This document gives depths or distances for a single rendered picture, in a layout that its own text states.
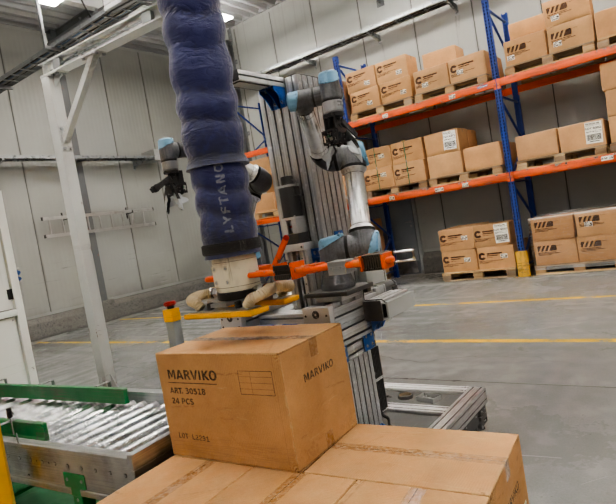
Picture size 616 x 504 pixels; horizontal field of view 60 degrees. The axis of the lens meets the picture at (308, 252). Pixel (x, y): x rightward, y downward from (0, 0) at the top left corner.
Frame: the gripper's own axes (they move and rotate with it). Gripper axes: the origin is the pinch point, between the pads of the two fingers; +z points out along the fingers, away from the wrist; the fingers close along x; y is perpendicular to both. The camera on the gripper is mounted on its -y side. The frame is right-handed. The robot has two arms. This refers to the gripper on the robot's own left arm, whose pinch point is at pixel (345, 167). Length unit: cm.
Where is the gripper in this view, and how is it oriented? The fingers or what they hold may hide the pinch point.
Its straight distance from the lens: 204.4
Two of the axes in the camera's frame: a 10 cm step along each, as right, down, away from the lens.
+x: 7.9, -1.0, -6.0
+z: 1.7, 9.8, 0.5
